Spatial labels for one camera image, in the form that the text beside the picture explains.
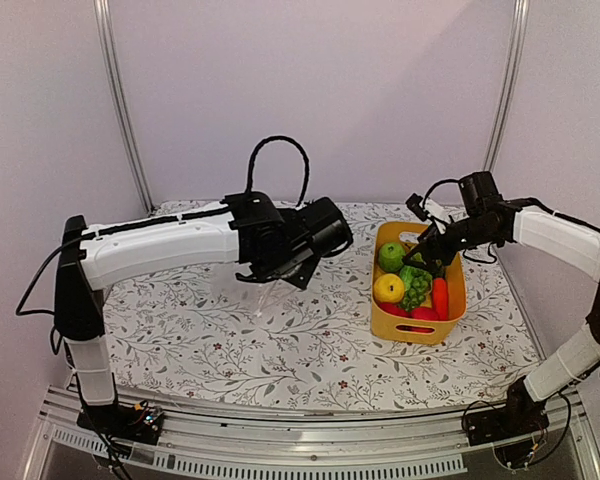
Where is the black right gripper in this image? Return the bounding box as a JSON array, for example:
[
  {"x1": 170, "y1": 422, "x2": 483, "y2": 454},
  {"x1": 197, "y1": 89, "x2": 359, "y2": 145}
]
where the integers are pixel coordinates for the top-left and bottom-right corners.
[{"x1": 402, "y1": 215, "x2": 497, "y2": 273}]

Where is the green toy apple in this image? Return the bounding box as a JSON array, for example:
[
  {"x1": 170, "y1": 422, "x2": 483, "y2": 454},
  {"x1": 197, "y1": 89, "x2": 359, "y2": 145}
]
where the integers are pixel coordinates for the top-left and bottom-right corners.
[{"x1": 377, "y1": 242, "x2": 407, "y2": 273}]

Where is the yellow toy lemon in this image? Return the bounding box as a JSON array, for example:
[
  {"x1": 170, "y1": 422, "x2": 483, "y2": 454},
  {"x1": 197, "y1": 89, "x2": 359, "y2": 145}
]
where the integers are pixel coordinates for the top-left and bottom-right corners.
[{"x1": 373, "y1": 274, "x2": 405, "y2": 304}]

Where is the clear zip top bag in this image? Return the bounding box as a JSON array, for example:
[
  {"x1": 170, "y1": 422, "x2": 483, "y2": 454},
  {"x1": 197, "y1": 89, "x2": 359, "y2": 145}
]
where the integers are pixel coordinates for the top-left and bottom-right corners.
[{"x1": 210, "y1": 264, "x2": 283, "y2": 318}]

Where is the red toy bell pepper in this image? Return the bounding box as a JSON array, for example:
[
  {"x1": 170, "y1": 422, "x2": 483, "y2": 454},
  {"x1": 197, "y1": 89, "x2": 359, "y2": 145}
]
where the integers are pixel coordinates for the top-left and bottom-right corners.
[{"x1": 410, "y1": 307, "x2": 440, "y2": 321}]

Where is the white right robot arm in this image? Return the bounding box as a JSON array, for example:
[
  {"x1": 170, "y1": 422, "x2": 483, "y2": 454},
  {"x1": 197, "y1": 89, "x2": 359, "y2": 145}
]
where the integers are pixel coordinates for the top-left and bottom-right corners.
[{"x1": 406, "y1": 171, "x2": 600, "y2": 436}]

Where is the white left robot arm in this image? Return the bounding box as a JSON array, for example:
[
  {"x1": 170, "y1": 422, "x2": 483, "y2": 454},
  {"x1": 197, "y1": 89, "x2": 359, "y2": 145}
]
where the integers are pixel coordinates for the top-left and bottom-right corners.
[{"x1": 54, "y1": 191, "x2": 353, "y2": 434}]

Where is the green toy grape bunch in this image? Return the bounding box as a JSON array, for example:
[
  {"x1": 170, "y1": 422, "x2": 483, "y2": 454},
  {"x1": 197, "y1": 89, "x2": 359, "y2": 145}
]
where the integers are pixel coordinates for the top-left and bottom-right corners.
[{"x1": 399, "y1": 266, "x2": 433, "y2": 311}]

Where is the orange toy carrot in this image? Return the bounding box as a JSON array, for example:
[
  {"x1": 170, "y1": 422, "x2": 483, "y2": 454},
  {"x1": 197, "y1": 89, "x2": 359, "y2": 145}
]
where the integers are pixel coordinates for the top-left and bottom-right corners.
[{"x1": 431, "y1": 277, "x2": 449, "y2": 321}]

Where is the yellow plastic basket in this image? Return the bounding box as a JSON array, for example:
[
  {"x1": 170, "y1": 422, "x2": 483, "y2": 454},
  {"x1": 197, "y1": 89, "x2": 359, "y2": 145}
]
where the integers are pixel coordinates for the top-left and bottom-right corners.
[{"x1": 371, "y1": 221, "x2": 467, "y2": 345}]

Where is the floral patterned table mat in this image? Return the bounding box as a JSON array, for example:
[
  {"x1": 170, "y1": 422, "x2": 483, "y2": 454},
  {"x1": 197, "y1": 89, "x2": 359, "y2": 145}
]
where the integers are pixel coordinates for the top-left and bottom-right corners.
[{"x1": 104, "y1": 203, "x2": 539, "y2": 411}]

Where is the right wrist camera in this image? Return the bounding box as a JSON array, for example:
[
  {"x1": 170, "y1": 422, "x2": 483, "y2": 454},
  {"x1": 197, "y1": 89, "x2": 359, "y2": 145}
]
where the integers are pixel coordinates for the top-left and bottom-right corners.
[{"x1": 405, "y1": 193, "x2": 429, "y2": 221}]

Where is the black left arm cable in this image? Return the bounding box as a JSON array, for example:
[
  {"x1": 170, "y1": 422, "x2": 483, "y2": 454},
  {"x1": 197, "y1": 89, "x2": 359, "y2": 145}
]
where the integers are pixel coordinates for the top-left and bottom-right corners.
[{"x1": 246, "y1": 135, "x2": 313, "y2": 208}]

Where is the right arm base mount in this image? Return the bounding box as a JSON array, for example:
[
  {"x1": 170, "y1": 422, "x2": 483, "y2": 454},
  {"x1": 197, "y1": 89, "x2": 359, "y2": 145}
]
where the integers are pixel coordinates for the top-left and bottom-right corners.
[{"x1": 461, "y1": 377, "x2": 549, "y2": 470}]

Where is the aluminium front rail base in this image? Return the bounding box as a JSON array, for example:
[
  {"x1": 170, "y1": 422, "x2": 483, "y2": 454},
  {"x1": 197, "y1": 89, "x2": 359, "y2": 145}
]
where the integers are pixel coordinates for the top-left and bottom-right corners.
[{"x1": 22, "y1": 387, "x2": 600, "y2": 479}]

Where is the left aluminium corner post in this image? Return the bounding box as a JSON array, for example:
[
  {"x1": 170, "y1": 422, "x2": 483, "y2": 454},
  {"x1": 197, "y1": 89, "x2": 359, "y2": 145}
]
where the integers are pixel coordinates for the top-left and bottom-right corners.
[{"x1": 93, "y1": 0, "x2": 154, "y2": 213}]

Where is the aluminium corner post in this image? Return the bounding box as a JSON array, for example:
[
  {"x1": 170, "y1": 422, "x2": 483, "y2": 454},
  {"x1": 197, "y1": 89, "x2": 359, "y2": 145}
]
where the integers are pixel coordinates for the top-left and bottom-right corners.
[
  {"x1": 483, "y1": 0, "x2": 530, "y2": 173},
  {"x1": 93, "y1": 0, "x2": 154, "y2": 213}
]

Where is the right aluminium corner post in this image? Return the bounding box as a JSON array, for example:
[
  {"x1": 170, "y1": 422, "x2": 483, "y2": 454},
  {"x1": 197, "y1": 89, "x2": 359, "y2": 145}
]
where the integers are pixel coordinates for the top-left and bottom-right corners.
[{"x1": 483, "y1": 0, "x2": 530, "y2": 173}]

